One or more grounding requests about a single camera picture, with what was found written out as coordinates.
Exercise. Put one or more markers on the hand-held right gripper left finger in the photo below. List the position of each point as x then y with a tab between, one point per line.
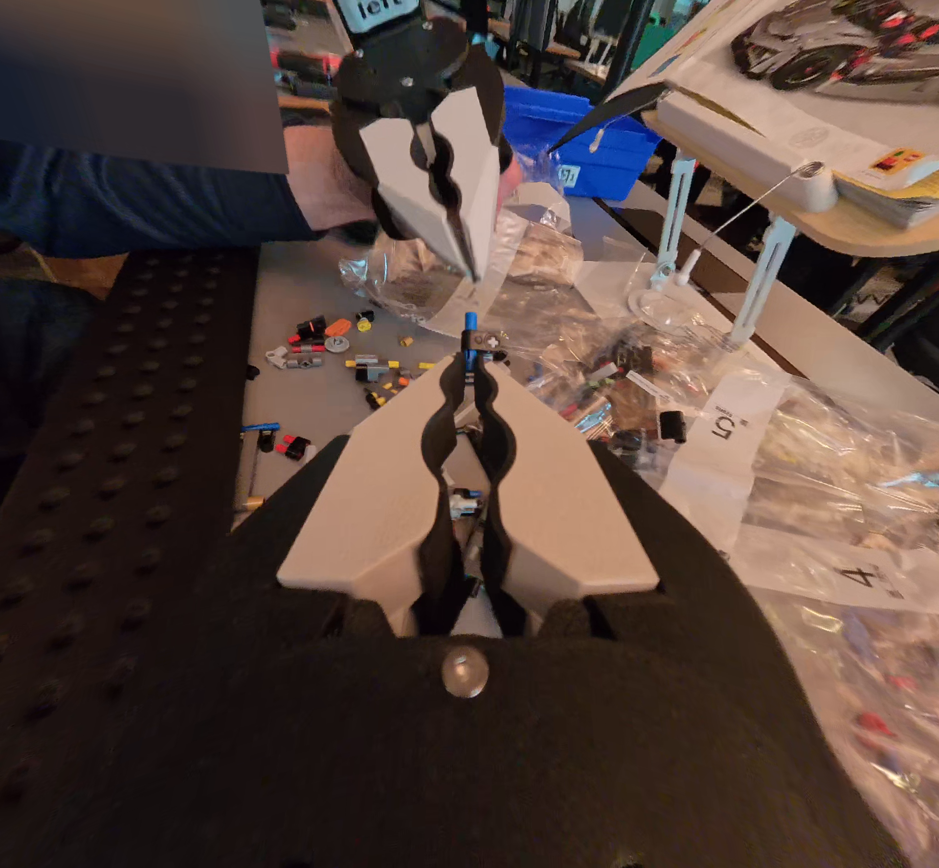
359	508

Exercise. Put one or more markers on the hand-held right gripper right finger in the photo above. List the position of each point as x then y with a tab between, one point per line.
579	508

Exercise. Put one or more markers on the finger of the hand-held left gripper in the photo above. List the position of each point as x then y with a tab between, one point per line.
403	178
473	149

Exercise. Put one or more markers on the pile of toy bricks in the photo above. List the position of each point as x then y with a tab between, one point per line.
367	369

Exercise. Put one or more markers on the blue toy axle pin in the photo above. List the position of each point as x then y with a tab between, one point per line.
470	340

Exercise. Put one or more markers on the thin grey toy liftarm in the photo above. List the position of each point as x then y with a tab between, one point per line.
490	340

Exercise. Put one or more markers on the person's left hand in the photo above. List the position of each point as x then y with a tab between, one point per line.
323	178

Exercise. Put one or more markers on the blue bin with white tag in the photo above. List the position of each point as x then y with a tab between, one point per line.
579	142

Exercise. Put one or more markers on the flat clear empty bag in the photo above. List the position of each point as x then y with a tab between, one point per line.
411	296

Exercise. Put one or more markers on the black toy connector piece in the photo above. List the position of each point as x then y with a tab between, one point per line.
672	426

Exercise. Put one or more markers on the black triangular flap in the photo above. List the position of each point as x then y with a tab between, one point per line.
616	112

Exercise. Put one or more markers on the orange toy panel piece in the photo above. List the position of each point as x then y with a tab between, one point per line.
337	328

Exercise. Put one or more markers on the grey toy pulley wheel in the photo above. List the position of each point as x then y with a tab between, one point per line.
337	345

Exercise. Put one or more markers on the numbered clear parts bag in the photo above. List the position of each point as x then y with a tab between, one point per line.
733	428

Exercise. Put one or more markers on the black pole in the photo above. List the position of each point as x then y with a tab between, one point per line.
645	2

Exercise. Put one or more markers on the black perforated board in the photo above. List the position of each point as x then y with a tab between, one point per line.
110	442

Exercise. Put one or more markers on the crumpled clear bag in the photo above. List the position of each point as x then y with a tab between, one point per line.
843	662

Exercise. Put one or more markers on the white instruction booklet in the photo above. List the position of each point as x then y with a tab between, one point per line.
807	98

